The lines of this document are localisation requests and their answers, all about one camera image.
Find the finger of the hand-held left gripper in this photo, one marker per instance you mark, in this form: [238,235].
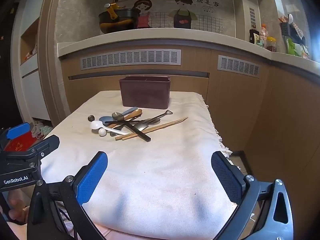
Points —
[48,143]
[17,130]

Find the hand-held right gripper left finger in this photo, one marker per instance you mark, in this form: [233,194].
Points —
[91,180]

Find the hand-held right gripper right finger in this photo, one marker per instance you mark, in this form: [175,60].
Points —
[226,177]

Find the white ceramic spoon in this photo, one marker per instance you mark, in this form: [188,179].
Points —
[96,125]

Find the blue-grey plastic spoon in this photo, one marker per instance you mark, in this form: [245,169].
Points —
[106,120]

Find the wooden chopstick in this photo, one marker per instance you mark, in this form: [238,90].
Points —
[160,128]
[170,122]

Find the brown wooden spoon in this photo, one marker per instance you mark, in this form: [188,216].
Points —
[137,112]

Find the shovel-shaped steel spoon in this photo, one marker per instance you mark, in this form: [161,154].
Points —
[153,121]

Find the maroon plastic utensil holder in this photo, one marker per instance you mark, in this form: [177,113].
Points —
[145,93]

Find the person's left hand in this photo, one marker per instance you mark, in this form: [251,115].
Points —
[16,206]

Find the pastel cloth pile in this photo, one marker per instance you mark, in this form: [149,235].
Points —
[41,130]

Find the white woven table cloth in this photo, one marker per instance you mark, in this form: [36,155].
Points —
[155,170]

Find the white shelving unit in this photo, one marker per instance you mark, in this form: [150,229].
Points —
[27,62]

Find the wooden cabinet front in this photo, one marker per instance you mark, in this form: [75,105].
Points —
[237,105]

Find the short grey vent grille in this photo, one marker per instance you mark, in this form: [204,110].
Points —
[238,65]

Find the long grey vent grille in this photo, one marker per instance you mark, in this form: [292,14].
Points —
[130,58]

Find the black and yellow cooking pot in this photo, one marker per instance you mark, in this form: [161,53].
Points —
[117,20]

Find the dark sauce bottle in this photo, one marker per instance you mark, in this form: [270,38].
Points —
[254,37]

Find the green plastic item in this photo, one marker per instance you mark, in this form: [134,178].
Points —
[292,47]

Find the beige kitchen countertop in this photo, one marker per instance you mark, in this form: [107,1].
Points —
[150,36]

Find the clear bottle with orange cap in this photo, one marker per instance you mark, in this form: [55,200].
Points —
[263,33]

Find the dark wall-mounted utensil caddy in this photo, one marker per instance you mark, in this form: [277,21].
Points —
[285,29]

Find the white vented wall panel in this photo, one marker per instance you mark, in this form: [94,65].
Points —
[252,16]

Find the cartoon wall sticker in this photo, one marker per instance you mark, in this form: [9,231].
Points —
[180,12]

